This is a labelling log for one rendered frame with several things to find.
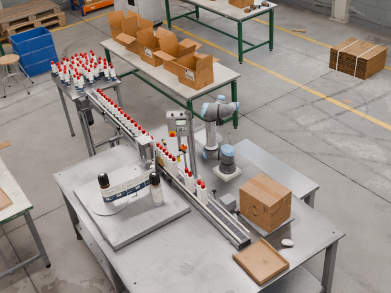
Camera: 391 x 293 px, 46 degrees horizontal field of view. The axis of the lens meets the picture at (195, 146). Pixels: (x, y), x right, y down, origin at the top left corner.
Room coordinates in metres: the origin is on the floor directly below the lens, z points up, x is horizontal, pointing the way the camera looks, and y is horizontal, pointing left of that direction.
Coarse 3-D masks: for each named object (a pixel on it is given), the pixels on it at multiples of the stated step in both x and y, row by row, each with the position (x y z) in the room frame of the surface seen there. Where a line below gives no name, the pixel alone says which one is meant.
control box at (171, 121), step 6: (168, 114) 3.08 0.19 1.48; (174, 114) 3.07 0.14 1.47; (168, 120) 3.03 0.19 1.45; (174, 120) 3.03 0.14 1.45; (186, 120) 3.02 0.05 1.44; (168, 126) 3.03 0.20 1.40; (174, 126) 3.03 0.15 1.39; (180, 126) 3.02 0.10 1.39; (168, 132) 3.04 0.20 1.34; (174, 132) 3.03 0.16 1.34; (180, 132) 3.02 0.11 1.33; (186, 132) 3.02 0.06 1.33
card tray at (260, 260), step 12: (264, 240) 2.23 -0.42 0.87; (240, 252) 2.17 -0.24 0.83; (252, 252) 2.16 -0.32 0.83; (264, 252) 2.15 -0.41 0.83; (276, 252) 2.12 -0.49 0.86; (240, 264) 2.06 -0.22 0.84; (252, 264) 2.06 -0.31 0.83; (264, 264) 2.05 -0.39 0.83; (276, 264) 2.04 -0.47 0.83; (288, 264) 2.01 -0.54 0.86; (252, 276) 1.95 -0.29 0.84; (264, 276) 1.95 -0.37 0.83
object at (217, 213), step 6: (162, 168) 3.16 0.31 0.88; (168, 174) 3.06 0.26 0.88; (180, 174) 3.04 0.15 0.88; (174, 180) 2.98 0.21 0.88; (180, 180) 2.97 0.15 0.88; (180, 186) 2.89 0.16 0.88; (198, 204) 2.66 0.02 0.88; (210, 204) 2.64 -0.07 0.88; (216, 210) 2.56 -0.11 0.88; (216, 216) 2.50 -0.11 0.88; (222, 216) 2.50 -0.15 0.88; (222, 222) 2.44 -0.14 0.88; (228, 222) 2.43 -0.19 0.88; (234, 228) 2.36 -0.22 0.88; (240, 234) 2.30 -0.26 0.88; (246, 240) 2.24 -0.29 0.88
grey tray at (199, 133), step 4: (204, 124) 3.60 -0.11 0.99; (196, 128) 3.56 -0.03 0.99; (200, 128) 3.58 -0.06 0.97; (204, 128) 3.60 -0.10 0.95; (196, 132) 3.55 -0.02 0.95; (200, 132) 3.55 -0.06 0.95; (204, 132) 3.54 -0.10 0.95; (196, 136) 3.49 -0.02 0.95; (200, 136) 3.49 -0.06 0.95; (204, 136) 3.48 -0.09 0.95; (216, 136) 3.45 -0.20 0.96; (220, 136) 3.40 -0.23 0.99; (196, 140) 3.38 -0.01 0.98; (200, 140) 3.42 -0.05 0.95; (204, 140) 3.42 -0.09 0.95; (216, 140) 3.35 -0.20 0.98; (220, 140) 3.37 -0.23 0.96; (200, 144) 3.33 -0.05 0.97; (204, 144) 3.35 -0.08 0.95
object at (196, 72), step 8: (192, 56) 5.05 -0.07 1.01; (200, 56) 5.00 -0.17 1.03; (208, 56) 4.74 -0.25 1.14; (176, 64) 4.90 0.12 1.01; (184, 64) 4.97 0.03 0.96; (192, 64) 5.04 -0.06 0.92; (200, 64) 4.66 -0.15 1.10; (208, 64) 4.75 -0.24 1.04; (184, 72) 4.79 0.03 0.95; (192, 72) 4.68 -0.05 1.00; (200, 72) 4.68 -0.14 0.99; (208, 72) 4.76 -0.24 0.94; (184, 80) 4.81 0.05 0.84; (192, 80) 4.69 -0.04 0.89; (200, 80) 4.67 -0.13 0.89; (208, 80) 4.75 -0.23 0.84; (200, 88) 4.67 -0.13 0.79
